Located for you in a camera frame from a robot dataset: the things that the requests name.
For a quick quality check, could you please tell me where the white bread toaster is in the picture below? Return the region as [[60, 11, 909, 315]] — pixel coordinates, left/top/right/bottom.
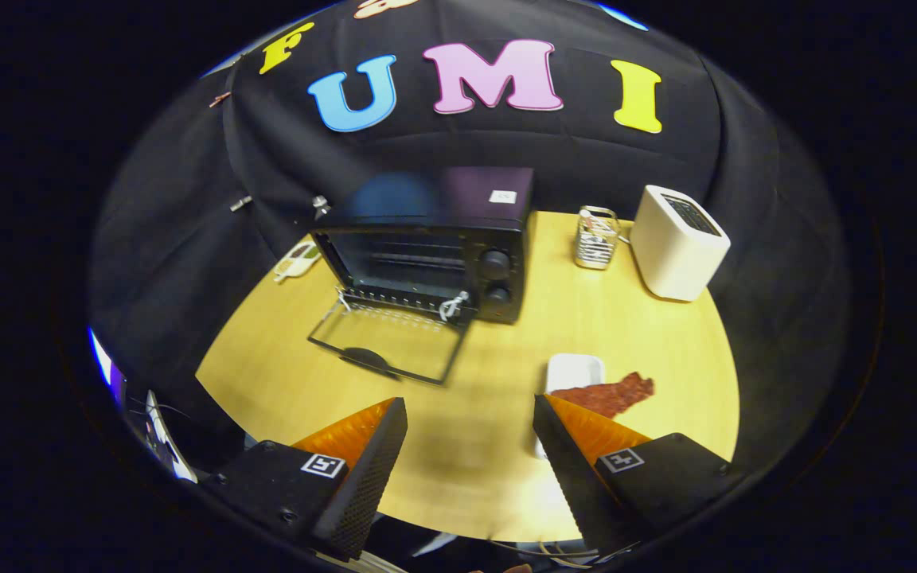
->
[[630, 185, 732, 302]]

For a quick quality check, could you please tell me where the white rectangular plate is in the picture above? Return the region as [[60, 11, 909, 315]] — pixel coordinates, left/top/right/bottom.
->
[[537, 353, 607, 461]]

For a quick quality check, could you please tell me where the metal wire basket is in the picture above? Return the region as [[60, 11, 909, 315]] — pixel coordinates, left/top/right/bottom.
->
[[574, 205, 621, 271]]

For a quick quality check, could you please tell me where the black toaster oven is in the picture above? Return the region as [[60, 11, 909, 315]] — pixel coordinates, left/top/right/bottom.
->
[[306, 166, 536, 387]]

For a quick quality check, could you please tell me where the black backdrop cloth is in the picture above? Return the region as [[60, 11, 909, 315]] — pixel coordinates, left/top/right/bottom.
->
[[88, 0, 849, 478]]

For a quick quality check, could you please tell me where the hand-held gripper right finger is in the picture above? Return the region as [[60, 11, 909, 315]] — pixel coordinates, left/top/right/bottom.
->
[[533, 392, 734, 558]]

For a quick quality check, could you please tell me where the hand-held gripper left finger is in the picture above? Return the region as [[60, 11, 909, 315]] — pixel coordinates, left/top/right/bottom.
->
[[202, 396, 409, 562]]

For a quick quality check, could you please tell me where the reddish dried meat slice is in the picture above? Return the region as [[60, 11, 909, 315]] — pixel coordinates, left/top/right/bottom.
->
[[550, 372, 656, 420]]

